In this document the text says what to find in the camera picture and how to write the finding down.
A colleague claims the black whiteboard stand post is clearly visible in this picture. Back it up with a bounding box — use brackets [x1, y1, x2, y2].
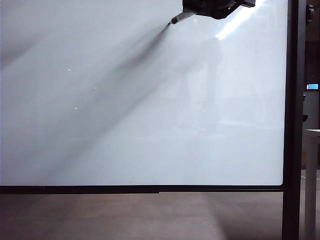
[281, 0, 307, 240]

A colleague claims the gray cabinet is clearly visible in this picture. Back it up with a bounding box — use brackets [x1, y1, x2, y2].
[305, 90, 320, 130]

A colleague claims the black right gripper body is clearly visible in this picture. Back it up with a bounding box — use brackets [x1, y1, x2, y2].
[182, 0, 256, 21]

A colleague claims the white whiteboard with black frame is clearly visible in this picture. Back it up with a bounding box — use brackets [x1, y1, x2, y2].
[0, 0, 289, 195]

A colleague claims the white marker pen black cap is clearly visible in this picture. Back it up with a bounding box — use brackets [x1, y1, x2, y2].
[168, 12, 195, 25]

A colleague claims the white table with legs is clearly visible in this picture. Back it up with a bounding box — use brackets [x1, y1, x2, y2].
[304, 128, 320, 240]

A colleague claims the black stand locking knob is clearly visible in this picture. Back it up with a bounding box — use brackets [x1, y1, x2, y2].
[305, 4, 316, 22]

